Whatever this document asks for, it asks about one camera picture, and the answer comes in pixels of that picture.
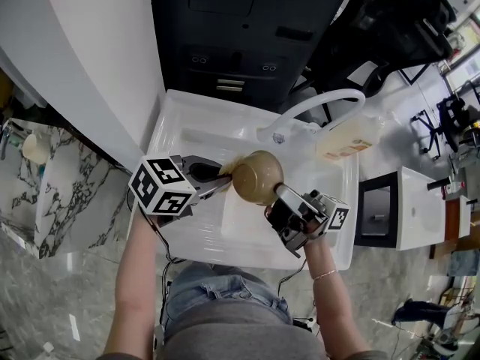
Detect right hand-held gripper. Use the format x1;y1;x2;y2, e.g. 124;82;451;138
267;183;352;259

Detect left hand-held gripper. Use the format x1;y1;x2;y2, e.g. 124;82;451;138
128;154;233;227

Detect yellow bristle scrub brush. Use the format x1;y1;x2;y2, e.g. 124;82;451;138
218;154;247;176

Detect golden brown bowl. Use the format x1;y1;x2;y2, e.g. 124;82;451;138
231;149;285;207

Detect person's left forearm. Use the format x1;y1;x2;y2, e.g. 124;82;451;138
102;207;167;356

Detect person's right forearm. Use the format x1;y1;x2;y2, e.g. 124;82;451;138
302;237;371;356

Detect white plastic sink basin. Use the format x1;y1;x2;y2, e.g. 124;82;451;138
128;88;362;272

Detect translucent detergent bottle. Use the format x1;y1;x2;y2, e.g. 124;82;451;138
316;112;386;163

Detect white curved faucet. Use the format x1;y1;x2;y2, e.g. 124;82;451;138
256;88;367;145

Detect blue denim shorts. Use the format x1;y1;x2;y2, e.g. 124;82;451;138
161;263;294;338

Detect white box with black panel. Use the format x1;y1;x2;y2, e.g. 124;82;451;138
353;166;448;253

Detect marble patterned counter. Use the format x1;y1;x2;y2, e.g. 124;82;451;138
0;117;129;260

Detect black cabinet unit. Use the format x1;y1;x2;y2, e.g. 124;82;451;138
148;0;359;110

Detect grey shirt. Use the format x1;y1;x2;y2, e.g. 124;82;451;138
160;304;332;360

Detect cream paper cup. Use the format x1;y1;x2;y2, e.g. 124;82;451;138
21;133;50;165

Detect black wheeled chair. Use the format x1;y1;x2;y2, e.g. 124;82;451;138
409;94;480;161

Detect black office chair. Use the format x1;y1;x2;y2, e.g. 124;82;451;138
309;0;458;99

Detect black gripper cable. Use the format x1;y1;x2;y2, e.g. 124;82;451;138
276;257;309;296
148;215;188;266

